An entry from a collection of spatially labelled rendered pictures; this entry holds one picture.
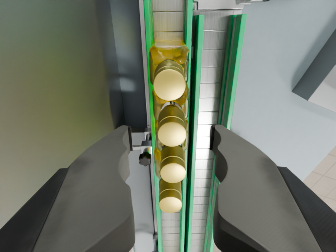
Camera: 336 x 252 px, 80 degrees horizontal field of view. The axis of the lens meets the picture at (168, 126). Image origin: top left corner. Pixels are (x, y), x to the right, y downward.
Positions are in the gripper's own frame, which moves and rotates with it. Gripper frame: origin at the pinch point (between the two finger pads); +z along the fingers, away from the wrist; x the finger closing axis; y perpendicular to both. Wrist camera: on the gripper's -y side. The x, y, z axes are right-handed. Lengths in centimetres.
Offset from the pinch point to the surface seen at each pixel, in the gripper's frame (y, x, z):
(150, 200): 47, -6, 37
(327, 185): 127, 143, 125
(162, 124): 4.6, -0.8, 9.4
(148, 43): -2.1, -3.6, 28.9
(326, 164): 103, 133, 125
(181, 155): 10.4, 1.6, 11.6
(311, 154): 38, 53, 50
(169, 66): -1.7, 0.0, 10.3
